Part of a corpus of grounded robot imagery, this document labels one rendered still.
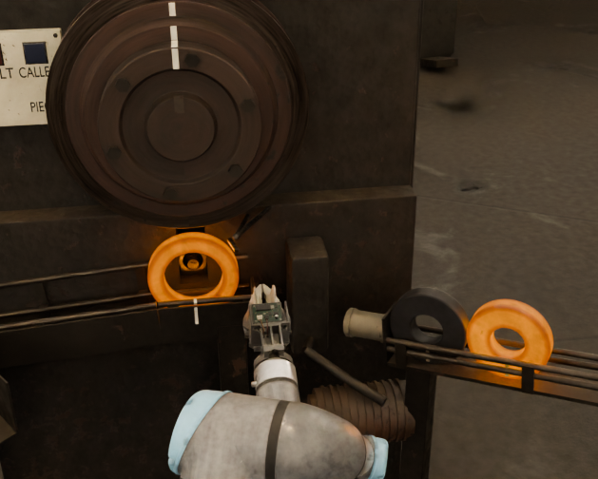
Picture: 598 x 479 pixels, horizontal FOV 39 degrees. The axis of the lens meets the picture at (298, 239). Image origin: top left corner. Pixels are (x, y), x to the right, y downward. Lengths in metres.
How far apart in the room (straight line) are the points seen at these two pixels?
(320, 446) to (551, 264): 2.39
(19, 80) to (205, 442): 0.85
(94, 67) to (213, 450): 0.70
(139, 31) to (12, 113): 0.36
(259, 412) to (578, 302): 2.20
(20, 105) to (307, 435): 0.91
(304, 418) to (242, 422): 0.08
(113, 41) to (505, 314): 0.84
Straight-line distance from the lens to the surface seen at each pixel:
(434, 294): 1.60
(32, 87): 1.69
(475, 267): 3.32
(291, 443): 1.09
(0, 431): 1.64
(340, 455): 1.12
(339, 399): 1.74
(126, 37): 1.47
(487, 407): 2.61
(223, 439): 1.11
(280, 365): 1.48
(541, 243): 3.55
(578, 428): 2.60
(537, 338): 1.58
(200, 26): 1.46
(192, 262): 1.79
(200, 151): 1.47
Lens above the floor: 1.61
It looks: 28 degrees down
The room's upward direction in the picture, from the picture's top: 1 degrees counter-clockwise
